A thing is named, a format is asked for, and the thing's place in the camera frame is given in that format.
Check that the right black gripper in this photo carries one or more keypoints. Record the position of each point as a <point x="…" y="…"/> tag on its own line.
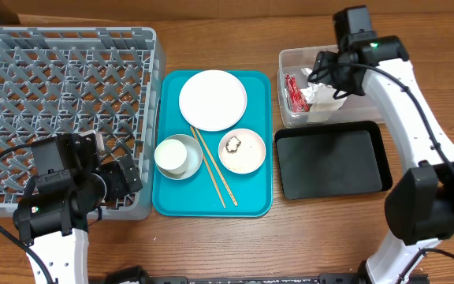
<point x="325" y="69"/>

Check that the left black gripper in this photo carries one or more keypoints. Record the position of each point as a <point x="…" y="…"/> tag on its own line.
<point x="119" y="187"/>

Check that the white napkin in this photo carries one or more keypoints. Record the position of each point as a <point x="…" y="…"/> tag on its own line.
<point x="319" y="97"/>

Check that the red snack wrapper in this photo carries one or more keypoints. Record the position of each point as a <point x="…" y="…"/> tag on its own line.
<point x="296" y="98"/>

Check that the white paper cup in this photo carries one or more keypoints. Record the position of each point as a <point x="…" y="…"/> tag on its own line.
<point x="171" y="155"/>

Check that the grey shallow bowl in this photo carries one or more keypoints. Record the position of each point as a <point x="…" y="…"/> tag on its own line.
<point x="194" y="161"/>

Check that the brown food chunk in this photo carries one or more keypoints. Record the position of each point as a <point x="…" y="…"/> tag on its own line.
<point x="232" y="145"/>

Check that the pile of white rice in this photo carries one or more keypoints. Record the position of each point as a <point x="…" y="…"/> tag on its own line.
<point x="243" y="161"/>

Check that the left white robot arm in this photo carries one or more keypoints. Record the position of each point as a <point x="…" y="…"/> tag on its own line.
<point x="55" y="227"/>

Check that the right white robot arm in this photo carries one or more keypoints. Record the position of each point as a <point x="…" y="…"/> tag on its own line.
<point x="419" y="210"/>

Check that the clear plastic waste bin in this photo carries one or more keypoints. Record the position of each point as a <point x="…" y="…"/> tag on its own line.
<point x="298" y="63"/>

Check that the black rectangular tray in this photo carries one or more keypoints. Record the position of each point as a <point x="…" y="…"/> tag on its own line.
<point x="332" y="160"/>

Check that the grey plastic dish rack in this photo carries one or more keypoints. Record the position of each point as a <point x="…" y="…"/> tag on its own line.
<point x="72" y="80"/>

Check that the left wooden chopstick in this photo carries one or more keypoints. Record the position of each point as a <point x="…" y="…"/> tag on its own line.
<point x="215" y="184"/>

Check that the wooden chopstick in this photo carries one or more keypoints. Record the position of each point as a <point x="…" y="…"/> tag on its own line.
<point x="215" y="184"/>
<point x="216" y="167"/>

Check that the large white round plate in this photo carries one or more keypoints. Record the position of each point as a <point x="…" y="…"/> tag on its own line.
<point x="213" y="100"/>

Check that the teal plastic serving tray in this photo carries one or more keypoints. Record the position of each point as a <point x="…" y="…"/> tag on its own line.
<point x="197" y="197"/>

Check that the right wooden chopstick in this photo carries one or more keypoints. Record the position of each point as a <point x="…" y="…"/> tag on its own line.
<point x="216" y="167"/>

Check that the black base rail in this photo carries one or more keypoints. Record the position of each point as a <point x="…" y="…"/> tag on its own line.
<point x="138" y="275"/>

